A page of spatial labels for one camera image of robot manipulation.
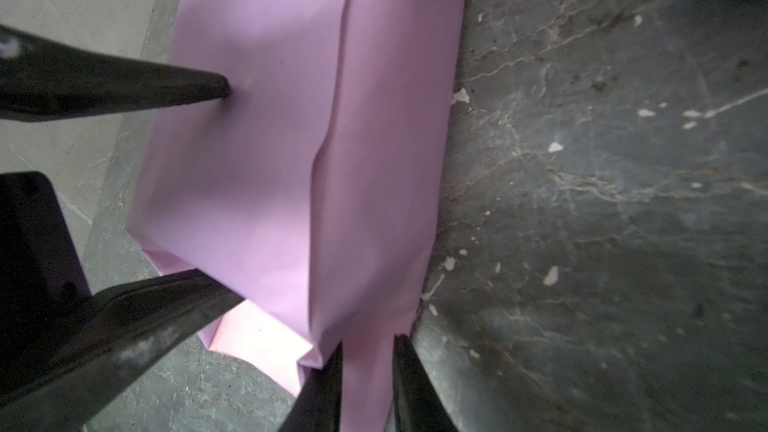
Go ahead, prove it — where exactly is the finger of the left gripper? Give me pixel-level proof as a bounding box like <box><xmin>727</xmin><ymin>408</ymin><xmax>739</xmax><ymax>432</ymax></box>
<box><xmin>1</xmin><ymin>26</ymin><xmax>231</xmax><ymax>122</ymax></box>

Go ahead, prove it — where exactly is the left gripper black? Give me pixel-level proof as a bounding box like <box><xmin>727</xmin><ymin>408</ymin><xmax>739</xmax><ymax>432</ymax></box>
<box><xmin>1</xmin><ymin>171</ymin><xmax>243</xmax><ymax>431</ymax></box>

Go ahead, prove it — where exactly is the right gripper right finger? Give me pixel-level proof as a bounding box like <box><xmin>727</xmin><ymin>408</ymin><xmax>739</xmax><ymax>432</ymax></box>
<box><xmin>392</xmin><ymin>335</ymin><xmax>458</xmax><ymax>432</ymax></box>

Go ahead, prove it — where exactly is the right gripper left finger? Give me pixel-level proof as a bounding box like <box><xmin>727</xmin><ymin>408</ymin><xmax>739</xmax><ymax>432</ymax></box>
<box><xmin>278</xmin><ymin>343</ymin><xmax>343</xmax><ymax>432</ymax></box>

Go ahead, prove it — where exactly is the pink wrapping paper sheet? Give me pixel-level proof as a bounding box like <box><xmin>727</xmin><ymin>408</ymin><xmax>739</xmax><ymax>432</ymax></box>
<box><xmin>127</xmin><ymin>0</ymin><xmax>465</xmax><ymax>431</ymax></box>

